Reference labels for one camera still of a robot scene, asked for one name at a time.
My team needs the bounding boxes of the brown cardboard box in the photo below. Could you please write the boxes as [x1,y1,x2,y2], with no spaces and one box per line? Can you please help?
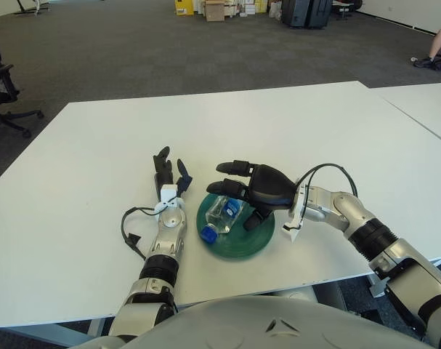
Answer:
[204,0,227,22]

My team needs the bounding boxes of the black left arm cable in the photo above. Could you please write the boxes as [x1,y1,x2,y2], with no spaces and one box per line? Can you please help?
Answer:
[121,206,161,260]

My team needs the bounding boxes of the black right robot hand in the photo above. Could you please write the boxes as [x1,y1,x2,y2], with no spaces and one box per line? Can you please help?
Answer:
[206,159,299,230]

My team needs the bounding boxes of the seated person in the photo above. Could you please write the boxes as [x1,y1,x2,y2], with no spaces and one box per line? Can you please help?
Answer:
[414,27,441,69]

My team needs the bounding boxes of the green round plate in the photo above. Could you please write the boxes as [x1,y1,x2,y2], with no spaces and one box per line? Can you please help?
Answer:
[195,192,275,261]

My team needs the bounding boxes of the grey robot torso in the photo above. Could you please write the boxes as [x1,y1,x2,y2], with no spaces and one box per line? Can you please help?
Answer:
[70,294,441,349]

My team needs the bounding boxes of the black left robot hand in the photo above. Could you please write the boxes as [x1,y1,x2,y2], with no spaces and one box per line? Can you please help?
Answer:
[153,146,193,199]

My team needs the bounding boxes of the black cabinet in background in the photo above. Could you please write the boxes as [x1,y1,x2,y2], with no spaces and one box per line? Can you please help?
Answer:
[305,0,333,30]

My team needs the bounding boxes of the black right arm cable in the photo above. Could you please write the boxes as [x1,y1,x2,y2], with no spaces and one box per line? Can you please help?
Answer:
[296,163,359,197]

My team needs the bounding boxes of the stack of white boxes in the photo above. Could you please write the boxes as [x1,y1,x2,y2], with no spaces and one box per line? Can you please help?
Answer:
[223,0,268,17]

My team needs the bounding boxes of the white desk base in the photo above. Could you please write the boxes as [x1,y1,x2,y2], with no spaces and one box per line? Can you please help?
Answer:
[12,0,51,15]

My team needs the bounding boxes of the yellow box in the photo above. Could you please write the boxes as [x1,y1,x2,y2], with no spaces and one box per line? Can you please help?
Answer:
[174,0,195,16]

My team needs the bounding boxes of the clear bottle with blue cap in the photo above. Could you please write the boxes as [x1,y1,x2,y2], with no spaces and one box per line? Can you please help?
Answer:
[200,195,245,244]

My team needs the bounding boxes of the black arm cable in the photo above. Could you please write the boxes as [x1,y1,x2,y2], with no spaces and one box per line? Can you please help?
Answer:
[121,206,161,260]
[296,163,359,197]

